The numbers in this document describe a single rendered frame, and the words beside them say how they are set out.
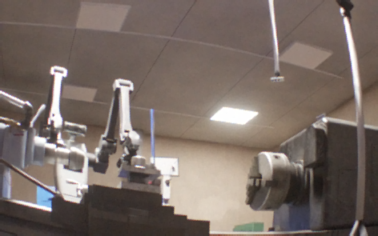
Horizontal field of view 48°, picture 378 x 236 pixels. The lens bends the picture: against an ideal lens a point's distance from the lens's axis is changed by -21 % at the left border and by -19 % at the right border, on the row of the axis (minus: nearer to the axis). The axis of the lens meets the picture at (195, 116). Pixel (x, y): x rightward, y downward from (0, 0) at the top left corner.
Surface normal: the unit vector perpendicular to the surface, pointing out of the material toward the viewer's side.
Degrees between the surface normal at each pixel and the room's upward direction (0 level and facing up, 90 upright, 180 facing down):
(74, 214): 90
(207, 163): 90
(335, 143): 90
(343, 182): 90
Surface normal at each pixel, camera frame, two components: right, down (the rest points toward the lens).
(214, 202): 0.30, -0.29
